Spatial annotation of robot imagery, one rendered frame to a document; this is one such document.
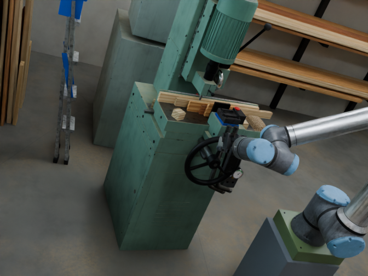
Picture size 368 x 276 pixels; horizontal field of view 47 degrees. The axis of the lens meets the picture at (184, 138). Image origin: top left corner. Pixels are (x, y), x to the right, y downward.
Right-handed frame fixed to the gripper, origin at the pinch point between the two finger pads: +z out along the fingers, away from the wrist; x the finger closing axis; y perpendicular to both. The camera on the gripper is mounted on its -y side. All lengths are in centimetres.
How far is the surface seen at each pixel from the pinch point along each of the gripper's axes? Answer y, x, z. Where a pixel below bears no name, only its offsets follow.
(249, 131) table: 10.0, -28.4, 26.2
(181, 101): 20.6, 8.3, 34.2
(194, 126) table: 8.4, 3.8, 23.9
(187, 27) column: 58, 10, 35
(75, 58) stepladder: 41, 57, 100
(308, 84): 70, -189, 206
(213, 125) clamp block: 10.4, -4.8, 19.9
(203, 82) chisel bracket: 30.8, 1.0, 26.2
